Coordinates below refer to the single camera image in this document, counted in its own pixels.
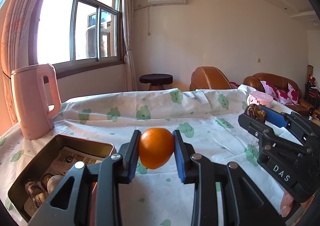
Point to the brown pear-shaped avocado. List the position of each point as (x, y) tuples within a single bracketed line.
[(53, 182)]

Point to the pink left curtain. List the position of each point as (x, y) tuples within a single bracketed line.
[(14, 42)]

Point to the brown leather sofa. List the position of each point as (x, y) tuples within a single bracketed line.
[(303, 107)]

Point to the sliding glass window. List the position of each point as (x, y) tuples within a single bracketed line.
[(76, 35)]

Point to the pink electric kettle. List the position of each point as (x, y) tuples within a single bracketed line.
[(30, 100)]

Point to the smooth orange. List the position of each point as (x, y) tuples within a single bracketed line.
[(156, 145)]

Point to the right human hand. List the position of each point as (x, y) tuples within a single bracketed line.
[(286, 204)]

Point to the dark round stool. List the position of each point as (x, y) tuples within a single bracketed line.
[(156, 81)]

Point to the white right curtain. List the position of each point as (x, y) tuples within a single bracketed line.
[(130, 72)]

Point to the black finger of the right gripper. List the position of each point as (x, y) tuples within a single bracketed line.
[(299, 126), (276, 148)]

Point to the dark patterned round fruit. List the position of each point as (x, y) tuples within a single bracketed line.
[(256, 112)]

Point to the pink cartoon cup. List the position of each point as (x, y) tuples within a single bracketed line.
[(259, 98)]

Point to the brown leather armchair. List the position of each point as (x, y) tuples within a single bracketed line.
[(208, 78)]

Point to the dark brown walnut-like fruit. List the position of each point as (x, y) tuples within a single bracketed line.
[(40, 198)]

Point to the pink metal tin box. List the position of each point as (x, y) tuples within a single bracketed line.
[(57, 157)]

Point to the pink floral cushion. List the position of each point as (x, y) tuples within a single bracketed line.
[(287, 97)]

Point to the brown cylinder cake slice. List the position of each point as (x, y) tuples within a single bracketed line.
[(44, 179)]

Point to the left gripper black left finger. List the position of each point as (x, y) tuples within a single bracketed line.
[(89, 194)]

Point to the white cloud print tablecloth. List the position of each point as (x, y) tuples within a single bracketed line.
[(207, 119)]

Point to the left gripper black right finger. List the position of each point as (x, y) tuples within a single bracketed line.
[(221, 190)]

